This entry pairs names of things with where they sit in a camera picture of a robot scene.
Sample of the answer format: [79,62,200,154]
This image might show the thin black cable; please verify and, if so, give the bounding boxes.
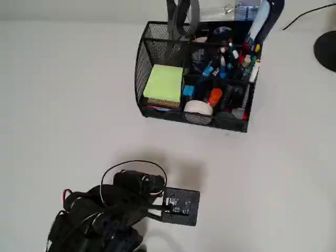
[282,3,336,31]

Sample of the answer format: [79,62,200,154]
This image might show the black-handled steel scissors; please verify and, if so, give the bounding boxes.
[166,0,201,43]

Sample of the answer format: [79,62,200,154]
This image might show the navy and light-blue tube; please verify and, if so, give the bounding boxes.
[246,0,286,47]

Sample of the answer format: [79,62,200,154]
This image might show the black looped camera cable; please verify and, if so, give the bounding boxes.
[101,160,167,208]

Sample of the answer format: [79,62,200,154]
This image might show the orange-capped glue stick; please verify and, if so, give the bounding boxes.
[207,88,223,107]

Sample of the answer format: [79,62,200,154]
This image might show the white tape roll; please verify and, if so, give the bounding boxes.
[183,99,214,116]

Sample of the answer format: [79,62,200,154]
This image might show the green sticky note pad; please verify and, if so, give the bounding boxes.
[143,64,184,103]

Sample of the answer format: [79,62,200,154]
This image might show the small grey and red item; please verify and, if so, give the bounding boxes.
[230,107,249,121]

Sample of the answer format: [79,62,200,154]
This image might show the black round lamp base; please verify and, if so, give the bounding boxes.
[313,30,336,73]

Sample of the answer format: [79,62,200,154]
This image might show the black mesh desk organizer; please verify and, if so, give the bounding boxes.
[134,20,263,133]

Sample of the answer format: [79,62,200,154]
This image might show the translucent blue ruler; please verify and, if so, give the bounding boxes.
[234,0,261,21]

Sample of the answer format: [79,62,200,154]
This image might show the black card with globe print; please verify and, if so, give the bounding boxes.
[188,20,253,44]

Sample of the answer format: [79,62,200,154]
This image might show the pink sticky notes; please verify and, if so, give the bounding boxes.
[146,104,171,112]

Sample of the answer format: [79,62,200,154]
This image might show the black camera circuit board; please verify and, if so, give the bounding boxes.
[161,187,201,227]

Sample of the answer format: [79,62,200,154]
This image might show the green marker with white cap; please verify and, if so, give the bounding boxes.
[227,41,240,70]

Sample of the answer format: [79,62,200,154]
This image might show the red arm wire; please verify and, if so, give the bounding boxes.
[61,188,73,209]

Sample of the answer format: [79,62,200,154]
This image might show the red pen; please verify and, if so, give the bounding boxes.
[240,39,251,64]

